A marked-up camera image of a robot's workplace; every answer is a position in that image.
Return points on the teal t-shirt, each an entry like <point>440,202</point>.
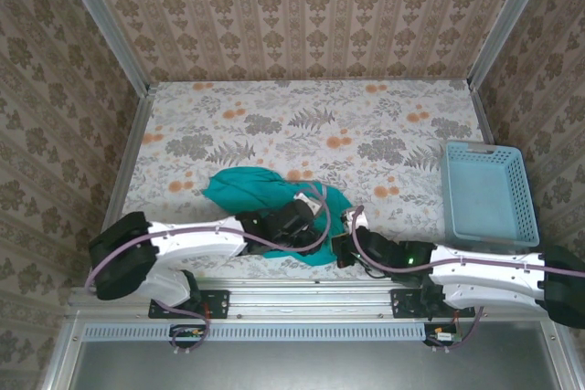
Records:
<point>247,193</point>

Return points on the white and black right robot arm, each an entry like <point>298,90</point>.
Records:
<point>493,276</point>

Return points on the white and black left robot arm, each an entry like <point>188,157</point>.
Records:
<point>192,244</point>

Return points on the small right circuit board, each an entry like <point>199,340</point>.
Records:
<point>441,335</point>

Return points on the small circuit board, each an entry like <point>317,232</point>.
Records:
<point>441,335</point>
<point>187,334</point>

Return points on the grey metal panel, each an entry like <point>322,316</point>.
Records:
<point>297,367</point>

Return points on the light blue plastic basket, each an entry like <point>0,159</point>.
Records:
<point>484,189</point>

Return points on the floral print tablecloth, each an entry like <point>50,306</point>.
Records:
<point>274,102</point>

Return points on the small left circuit board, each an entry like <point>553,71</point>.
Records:
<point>187,334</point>

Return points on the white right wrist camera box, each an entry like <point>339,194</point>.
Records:
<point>358,221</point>

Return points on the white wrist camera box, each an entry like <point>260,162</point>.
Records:
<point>358,221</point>
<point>305,205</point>

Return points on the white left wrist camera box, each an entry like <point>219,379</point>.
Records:
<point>305,205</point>

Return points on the aluminium mounting rail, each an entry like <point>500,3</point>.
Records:
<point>311,298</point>

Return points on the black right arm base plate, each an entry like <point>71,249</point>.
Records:
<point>404,303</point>

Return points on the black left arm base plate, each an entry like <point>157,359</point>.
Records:
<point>215,303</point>

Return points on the aluminium left side rail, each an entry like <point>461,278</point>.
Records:
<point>132,152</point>

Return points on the aluminium right frame post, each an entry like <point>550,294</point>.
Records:
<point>507,24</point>

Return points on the aluminium frame post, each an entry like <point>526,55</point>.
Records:
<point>507,24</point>
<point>105,29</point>

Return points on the aluminium left frame post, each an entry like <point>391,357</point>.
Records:
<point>105,29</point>

